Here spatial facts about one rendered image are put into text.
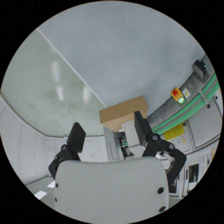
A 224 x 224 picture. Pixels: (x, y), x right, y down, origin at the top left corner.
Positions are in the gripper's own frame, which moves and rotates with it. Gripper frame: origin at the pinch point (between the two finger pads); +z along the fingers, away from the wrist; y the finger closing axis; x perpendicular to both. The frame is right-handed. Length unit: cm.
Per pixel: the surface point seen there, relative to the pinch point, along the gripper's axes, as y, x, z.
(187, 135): 70, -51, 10
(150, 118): 33, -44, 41
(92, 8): 2.3, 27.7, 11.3
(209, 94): 64, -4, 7
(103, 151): -118, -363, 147
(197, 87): 59, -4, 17
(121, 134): 0, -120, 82
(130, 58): 10.0, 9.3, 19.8
